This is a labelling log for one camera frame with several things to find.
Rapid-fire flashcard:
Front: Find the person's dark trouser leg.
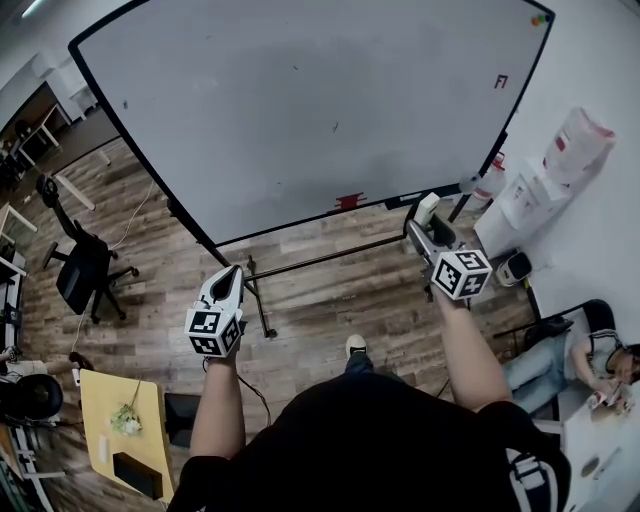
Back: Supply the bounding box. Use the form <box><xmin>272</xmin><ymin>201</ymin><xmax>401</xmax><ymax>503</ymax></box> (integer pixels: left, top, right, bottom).
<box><xmin>343</xmin><ymin>351</ymin><xmax>407</xmax><ymax>389</ymax></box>

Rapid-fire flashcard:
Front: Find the white flower bouquet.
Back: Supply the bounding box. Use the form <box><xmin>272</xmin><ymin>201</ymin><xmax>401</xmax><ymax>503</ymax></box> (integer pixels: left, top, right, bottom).
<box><xmin>108</xmin><ymin>378</ymin><xmax>147</xmax><ymax>437</ymax></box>

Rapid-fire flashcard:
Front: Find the white edged black strap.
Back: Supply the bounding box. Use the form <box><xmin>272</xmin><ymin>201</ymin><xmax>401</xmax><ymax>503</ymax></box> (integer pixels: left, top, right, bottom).
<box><xmin>504</xmin><ymin>446</ymin><xmax>562</xmax><ymax>512</ymax></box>

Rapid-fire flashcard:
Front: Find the person's left forearm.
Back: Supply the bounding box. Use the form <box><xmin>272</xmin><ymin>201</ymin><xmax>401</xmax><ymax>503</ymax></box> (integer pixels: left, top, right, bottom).
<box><xmin>188</xmin><ymin>353</ymin><xmax>248</xmax><ymax>460</ymax></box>

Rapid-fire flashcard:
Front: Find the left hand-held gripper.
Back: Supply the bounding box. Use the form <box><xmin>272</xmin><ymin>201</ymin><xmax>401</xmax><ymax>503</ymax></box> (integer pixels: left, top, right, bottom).
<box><xmin>184</xmin><ymin>265</ymin><xmax>248</xmax><ymax>360</ymax></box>

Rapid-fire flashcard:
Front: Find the white water dispenser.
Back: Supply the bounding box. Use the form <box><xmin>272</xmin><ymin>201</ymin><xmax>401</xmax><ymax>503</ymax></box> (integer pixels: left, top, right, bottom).
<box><xmin>472</xmin><ymin>168</ymin><xmax>575</xmax><ymax>260</ymax></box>

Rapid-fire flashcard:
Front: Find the person's black shirt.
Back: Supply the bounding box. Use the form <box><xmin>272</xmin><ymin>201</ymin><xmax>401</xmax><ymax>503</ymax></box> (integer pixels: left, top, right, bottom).
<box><xmin>167</xmin><ymin>372</ymin><xmax>574</xmax><ymax>512</ymax></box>

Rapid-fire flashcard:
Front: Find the black pyramid base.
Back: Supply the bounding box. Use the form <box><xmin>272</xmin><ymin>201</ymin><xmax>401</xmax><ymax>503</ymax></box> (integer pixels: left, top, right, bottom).
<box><xmin>163</xmin><ymin>392</ymin><xmax>204</xmax><ymax>450</ymax></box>

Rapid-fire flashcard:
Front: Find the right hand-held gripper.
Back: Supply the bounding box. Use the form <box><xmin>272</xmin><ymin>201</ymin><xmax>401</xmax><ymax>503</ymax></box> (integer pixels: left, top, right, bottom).
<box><xmin>405</xmin><ymin>215</ymin><xmax>494</xmax><ymax>304</ymax></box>

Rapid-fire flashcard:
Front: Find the cream white rectangular device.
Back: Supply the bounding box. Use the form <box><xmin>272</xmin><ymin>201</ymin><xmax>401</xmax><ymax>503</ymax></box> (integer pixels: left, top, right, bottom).
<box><xmin>415</xmin><ymin>191</ymin><xmax>442</xmax><ymax>227</ymax></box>

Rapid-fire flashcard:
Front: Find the red plastic holder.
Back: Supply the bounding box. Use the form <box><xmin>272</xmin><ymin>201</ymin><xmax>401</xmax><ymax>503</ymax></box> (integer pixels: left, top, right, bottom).
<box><xmin>327</xmin><ymin>193</ymin><xmax>372</xmax><ymax>215</ymax></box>

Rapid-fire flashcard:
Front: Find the red capped water jug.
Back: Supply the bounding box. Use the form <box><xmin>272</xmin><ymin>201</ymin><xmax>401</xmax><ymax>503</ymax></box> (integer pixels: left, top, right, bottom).
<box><xmin>472</xmin><ymin>151</ymin><xmax>508</xmax><ymax>202</ymax></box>

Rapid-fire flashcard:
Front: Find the person's right forearm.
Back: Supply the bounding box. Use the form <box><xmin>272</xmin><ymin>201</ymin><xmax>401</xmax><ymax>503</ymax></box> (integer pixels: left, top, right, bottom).
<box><xmin>430</xmin><ymin>294</ymin><xmax>514</xmax><ymax>415</ymax></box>

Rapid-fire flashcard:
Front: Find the black office chair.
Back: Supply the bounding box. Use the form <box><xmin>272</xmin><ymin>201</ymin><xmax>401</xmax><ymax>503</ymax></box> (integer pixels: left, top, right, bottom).
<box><xmin>35</xmin><ymin>173</ymin><xmax>141</xmax><ymax>326</ymax></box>

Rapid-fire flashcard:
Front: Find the dark table with white legs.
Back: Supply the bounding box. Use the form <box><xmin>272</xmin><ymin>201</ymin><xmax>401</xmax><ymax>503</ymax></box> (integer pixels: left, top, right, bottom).
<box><xmin>49</xmin><ymin>106</ymin><xmax>126</xmax><ymax>212</ymax></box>

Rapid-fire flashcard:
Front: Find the yellow wooden side table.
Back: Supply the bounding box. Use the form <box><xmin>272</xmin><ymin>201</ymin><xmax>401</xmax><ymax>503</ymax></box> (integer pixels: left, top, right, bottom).
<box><xmin>79</xmin><ymin>368</ymin><xmax>176</xmax><ymax>502</ymax></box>

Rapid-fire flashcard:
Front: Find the black tablet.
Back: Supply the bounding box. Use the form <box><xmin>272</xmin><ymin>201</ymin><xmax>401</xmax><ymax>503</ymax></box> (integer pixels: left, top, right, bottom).
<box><xmin>111</xmin><ymin>450</ymin><xmax>165</xmax><ymax>500</ymax></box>

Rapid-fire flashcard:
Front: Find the whiteboard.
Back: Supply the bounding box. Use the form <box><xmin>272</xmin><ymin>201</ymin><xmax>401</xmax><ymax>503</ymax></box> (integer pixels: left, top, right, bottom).
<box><xmin>67</xmin><ymin>0</ymin><xmax>557</xmax><ymax>341</ymax></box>

